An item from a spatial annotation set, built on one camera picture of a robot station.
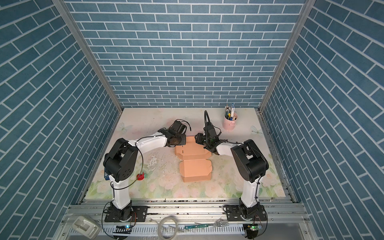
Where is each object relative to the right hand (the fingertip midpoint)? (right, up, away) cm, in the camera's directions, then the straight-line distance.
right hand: (196, 135), depth 98 cm
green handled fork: (+11, -40, -27) cm, 50 cm away
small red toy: (-31, -23, -14) cm, 41 cm away
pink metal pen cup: (+24, +7, +5) cm, 25 cm away
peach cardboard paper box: (-1, -18, -9) cm, 20 cm away
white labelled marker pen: (+24, +16, -1) cm, 29 cm away
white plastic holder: (-51, -40, -29) cm, 71 cm away
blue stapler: (-51, -21, -14) cm, 57 cm away
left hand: (-8, -3, -1) cm, 9 cm away
